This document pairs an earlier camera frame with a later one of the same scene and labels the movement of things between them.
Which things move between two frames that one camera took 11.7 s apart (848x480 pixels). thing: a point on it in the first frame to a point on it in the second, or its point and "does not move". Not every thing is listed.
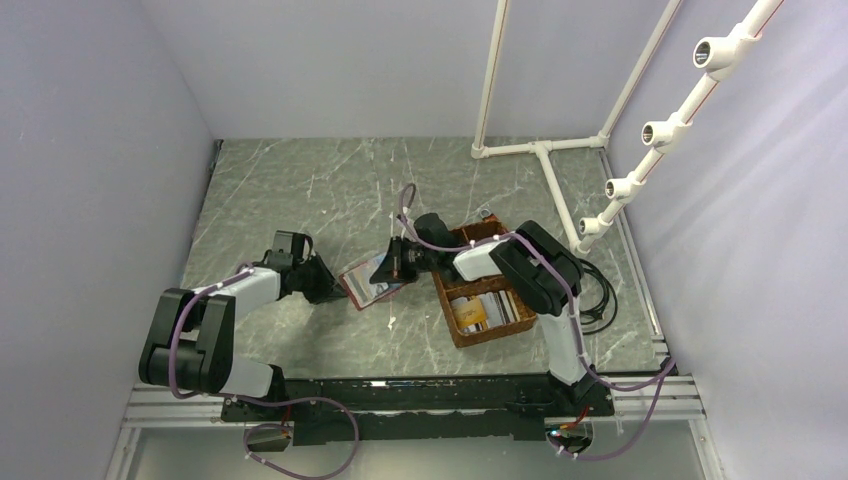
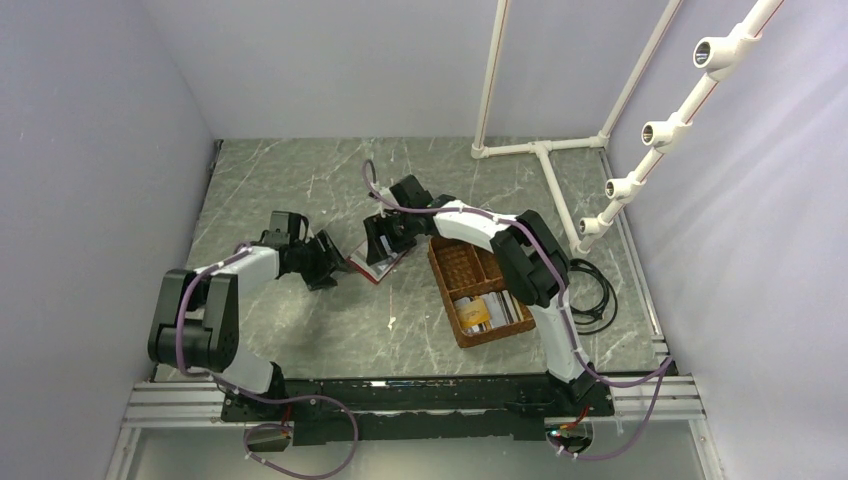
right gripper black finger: [399, 263] to [384, 238]
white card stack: [500, 307] does not move
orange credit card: [470, 312] does not move
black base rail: [336, 412] does not move
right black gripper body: [424, 260] to [406, 225]
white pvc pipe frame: [721, 55] does not move
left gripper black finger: [314, 279] to [323, 261]
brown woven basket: [482, 309] does not move
